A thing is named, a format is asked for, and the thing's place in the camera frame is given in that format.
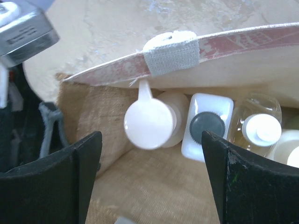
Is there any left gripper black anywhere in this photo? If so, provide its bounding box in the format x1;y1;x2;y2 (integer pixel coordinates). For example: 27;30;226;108
0;64;68;173

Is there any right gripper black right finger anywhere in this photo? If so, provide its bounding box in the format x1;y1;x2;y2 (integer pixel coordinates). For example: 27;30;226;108
202;131;299;224

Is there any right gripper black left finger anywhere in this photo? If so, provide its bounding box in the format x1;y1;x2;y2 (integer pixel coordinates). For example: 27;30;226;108
0;131;102;224

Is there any brown burlap canvas bag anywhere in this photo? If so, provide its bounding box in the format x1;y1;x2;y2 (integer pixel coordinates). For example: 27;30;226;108
58;22;299;224

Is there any tan pump lotion bottle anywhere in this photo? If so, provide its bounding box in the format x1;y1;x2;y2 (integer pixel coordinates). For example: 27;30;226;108
124;80;189;150

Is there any cream round bottle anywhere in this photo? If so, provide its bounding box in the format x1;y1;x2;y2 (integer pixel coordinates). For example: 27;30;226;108
267;129;299;168

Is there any clear amber liquid bottle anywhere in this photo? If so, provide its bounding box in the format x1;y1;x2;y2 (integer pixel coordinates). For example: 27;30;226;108
227;92;282;157

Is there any white bottle with black cap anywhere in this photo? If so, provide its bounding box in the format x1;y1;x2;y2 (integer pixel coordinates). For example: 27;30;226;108
181;93;234;162

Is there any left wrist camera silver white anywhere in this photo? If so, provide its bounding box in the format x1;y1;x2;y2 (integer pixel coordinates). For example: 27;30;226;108
0;0;59;109

